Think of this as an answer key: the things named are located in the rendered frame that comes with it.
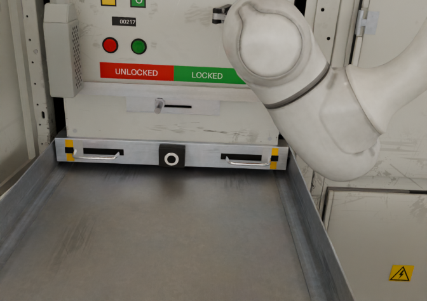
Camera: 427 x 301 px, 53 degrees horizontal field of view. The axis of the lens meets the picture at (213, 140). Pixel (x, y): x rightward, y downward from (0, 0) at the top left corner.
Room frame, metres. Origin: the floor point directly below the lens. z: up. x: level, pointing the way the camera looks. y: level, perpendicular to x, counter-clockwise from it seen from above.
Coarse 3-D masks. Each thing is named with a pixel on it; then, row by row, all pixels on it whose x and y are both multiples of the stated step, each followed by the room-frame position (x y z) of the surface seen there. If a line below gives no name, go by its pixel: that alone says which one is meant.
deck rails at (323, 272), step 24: (288, 144) 0.95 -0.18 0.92; (48, 168) 0.85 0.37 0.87; (288, 168) 0.91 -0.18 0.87; (24, 192) 0.72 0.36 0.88; (48, 192) 0.77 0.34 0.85; (288, 192) 0.83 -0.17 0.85; (0, 216) 0.62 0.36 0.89; (24, 216) 0.68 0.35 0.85; (288, 216) 0.73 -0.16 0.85; (312, 216) 0.67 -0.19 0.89; (0, 240) 0.60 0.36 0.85; (312, 240) 0.65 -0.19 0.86; (0, 264) 0.54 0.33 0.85; (312, 264) 0.58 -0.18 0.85; (336, 264) 0.52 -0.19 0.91; (312, 288) 0.53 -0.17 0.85; (336, 288) 0.50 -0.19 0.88
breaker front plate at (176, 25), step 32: (96, 0) 0.90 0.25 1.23; (128, 0) 0.91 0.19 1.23; (160, 0) 0.91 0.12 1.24; (192, 0) 0.91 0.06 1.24; (224, 0) 0.91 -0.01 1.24; (288, 0) 0.92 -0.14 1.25; (96, 32) 0.90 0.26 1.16; (128, 32) 0.91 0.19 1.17; (160, 32) 0.91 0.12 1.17; (192, 32) 0.91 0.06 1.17; (96, 64) 0.90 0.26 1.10; (160, 64) 0.91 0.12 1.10; (192, 64) 0.91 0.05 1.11; (224, 64) 0.91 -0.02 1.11; (96, 96) 0.90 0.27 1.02; (96, 128) 0.90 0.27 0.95; (128, 128) 0.91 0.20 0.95; (160, 128) 0.91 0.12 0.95; (192, 128) 0.91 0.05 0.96; (224, 128) 0.91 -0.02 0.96; (256, 128) 0.92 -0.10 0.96
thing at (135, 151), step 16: (64, 144) 0.89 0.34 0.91; (96, 144) 0.89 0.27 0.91; (112, 144) 0.89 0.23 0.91; (128, 144) 0.89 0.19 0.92; (144, 144) 0.90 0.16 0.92; (176, 144) 0.90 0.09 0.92; (192, 144) 0.90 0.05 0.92; (208, 144) 0.90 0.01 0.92; (224, 144) 0.90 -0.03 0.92; (240, 144) 0.91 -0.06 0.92; (256, 144) 0.91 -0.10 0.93; (64, 160) 0.89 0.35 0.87; (96, 160) 0.89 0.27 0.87; (112, 160) 0.89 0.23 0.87; (128, 160) 0.89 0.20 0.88; (144, 160) 0.90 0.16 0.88; (192, 160) 0.90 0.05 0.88; (208, 160) 0.90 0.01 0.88; (224, 160) 0.90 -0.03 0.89; (240, 160) 0.90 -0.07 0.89; (256, 160) 0.91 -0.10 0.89; (272, 160) 0.91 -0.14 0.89
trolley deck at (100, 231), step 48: (96, 192) 0.79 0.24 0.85; (144, 192) 0.80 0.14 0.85; (192, 192) 0.81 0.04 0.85; (240, 192) 0.82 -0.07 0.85; (48, 240) 0.62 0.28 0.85; (96, 240) 0.62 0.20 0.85; (144, 240) 0.63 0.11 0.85; (192, 240) 0.64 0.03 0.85; (240, 240) 0.65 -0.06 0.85; (288, 240) 0.65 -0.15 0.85; (0, 288) 0.49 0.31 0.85; (48, 288) 0.50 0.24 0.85; (96, 288) 0.51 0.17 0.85; (144, 288) 0.51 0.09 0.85; (192, 288) 0.52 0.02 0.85; (240, 288) 0.52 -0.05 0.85; (288, 288) 0.53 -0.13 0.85
